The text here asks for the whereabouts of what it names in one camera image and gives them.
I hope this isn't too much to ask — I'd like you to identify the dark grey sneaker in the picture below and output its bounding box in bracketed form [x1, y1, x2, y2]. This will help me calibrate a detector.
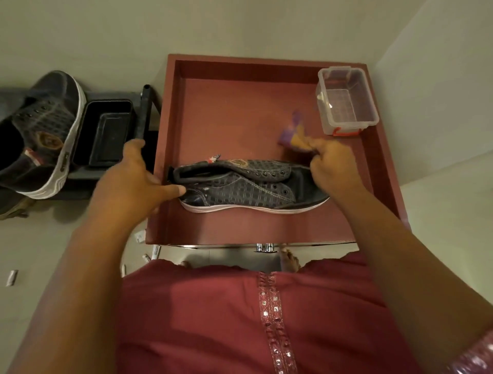
[167, 154, 331, 215]
[0, 70, 88, 200]

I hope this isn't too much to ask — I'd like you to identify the person's right hand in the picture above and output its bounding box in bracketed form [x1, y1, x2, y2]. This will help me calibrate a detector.
[307, 138, 369, 203]

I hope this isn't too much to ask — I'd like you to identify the black shoe rack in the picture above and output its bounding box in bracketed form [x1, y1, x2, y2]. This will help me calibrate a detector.
[0, 84, 162, 201]

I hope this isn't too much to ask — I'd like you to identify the person's left forearm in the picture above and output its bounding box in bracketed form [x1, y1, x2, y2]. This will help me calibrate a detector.
[7, 208, 145, 374]

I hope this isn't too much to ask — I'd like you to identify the red tray table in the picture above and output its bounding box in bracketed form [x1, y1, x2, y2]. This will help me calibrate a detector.
[145, 53, 411, 249]

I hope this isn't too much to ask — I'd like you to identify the clear plastic box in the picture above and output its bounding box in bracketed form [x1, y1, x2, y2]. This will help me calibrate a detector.
[315, 66, 380, 138]

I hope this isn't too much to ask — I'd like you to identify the pink embroidered tunic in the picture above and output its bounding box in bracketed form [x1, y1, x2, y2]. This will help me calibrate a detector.
[115, 250, 493, 374]

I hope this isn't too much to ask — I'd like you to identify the black plastic tray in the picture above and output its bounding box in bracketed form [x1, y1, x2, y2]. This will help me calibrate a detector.
[72, 100, 135, 169]

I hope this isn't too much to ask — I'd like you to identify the olive brown sandal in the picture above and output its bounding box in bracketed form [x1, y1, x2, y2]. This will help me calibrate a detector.
[0, 189, 33, 221]

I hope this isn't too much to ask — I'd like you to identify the person's left hand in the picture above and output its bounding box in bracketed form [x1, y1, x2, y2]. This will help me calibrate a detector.
[87, 138, 187, 236]

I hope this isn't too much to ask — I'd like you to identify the purple orange checked cloth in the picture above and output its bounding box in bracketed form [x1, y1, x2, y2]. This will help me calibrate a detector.
[277, 110, 315, 153]

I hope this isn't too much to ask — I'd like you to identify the person's right forearm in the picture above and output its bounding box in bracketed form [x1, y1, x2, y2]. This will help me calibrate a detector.
[333, 184, 493, 374]

